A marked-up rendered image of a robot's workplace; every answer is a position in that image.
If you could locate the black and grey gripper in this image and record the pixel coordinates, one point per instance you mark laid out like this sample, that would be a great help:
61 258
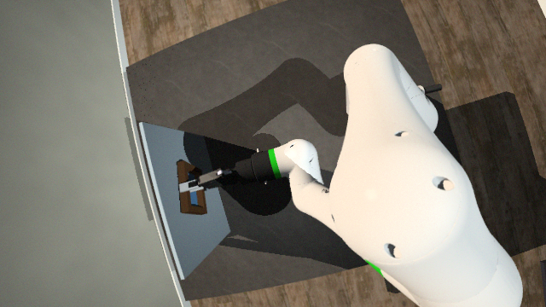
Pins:
243 169

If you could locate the brown rectangular frame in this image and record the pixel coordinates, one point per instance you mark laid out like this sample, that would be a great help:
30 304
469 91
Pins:
197 203

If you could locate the light blue flat board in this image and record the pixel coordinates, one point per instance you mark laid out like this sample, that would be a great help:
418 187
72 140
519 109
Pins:
191 237

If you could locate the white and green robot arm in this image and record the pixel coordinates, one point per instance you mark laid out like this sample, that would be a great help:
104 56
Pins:
398 198

